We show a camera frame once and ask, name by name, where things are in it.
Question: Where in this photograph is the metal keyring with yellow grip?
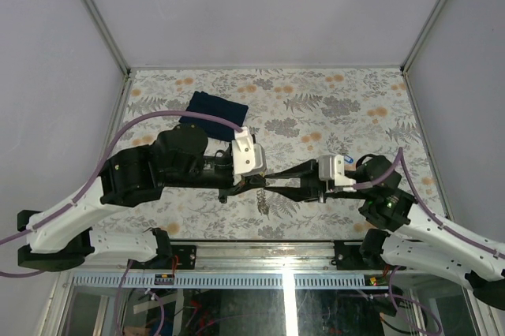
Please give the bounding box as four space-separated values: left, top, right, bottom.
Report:
256 189 270 217

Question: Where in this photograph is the aluminium front rail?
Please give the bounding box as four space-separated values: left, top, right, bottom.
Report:
58 239 395 274

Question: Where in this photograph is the dark navy folded cloth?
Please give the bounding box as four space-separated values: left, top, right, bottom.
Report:
179 91 249 142

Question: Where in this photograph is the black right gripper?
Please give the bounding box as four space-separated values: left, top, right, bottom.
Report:
264 158 371 203

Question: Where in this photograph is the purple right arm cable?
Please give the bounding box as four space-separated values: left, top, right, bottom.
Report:
353 147 505 262

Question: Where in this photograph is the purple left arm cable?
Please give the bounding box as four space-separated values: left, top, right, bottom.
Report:
0 110 244 278

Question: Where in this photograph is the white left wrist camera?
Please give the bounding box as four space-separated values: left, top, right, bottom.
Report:
231 127 267 184

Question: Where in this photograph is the floral patterned table mat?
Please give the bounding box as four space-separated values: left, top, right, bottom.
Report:
99 68 444 240

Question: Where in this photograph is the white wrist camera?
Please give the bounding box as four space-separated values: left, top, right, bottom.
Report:
317 155 356 192
231 127 267 184

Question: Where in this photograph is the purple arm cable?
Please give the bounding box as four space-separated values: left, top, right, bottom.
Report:
353 147 505 262
0 110 244 278

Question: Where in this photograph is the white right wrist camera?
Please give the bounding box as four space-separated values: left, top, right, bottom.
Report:
317 155 356 192

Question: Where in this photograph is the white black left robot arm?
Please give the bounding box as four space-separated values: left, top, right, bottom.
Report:
17 124 267 272

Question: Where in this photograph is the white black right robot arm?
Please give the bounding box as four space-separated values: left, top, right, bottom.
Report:
269 151 504 310

